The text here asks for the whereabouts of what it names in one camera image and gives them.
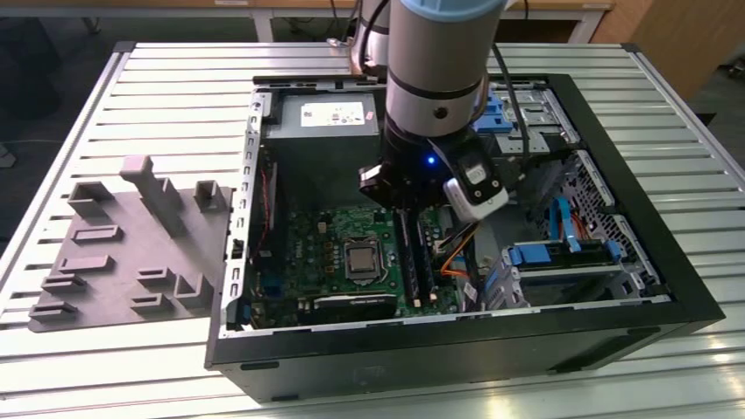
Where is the dark RAM stick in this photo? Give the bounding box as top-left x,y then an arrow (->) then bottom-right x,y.
416,213 -> 439,306

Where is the grey power supply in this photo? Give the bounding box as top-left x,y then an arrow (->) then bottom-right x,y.
264,93 -> 390,206

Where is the blue drive carrier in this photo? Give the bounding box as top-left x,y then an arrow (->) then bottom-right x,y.
474,93 -> 518,134

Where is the silver CPU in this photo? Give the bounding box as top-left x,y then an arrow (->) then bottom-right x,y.
347,249 -> 378,271

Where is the green motherboard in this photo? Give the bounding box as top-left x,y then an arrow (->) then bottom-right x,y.
250,203 -> 467,318

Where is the CPU socket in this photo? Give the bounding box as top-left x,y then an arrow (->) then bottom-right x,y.
342,237 -> 387,284

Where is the hard disk in blue carrier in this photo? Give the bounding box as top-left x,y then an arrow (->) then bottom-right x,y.
506,239 -> 622,271

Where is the black graphics card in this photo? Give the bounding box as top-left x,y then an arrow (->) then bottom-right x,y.
298,292 -> 400,324

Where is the black PC case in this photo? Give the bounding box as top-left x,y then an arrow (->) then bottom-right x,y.
203,72 -> 727,402

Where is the grey parts rack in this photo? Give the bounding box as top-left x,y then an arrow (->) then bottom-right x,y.
27,155 -> 235,333

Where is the wooden top desk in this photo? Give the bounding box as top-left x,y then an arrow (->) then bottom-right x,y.
0,0 -> 618,45

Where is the wooden cabinet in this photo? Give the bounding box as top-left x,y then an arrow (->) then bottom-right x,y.
591,0 -> 745,104

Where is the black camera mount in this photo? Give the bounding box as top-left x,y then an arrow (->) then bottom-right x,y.
428,134 -> 507,202

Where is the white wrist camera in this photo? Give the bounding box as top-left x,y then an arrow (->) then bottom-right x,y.
443,176 -> 511,222

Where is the black cable bundle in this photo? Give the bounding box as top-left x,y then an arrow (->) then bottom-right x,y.
439,217 -> 494,257

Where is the orange wire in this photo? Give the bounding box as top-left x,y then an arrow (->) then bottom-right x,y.
439,255 -> 467,278

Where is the blue flat cable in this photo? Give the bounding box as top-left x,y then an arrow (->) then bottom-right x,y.
550,196 -> 584,253

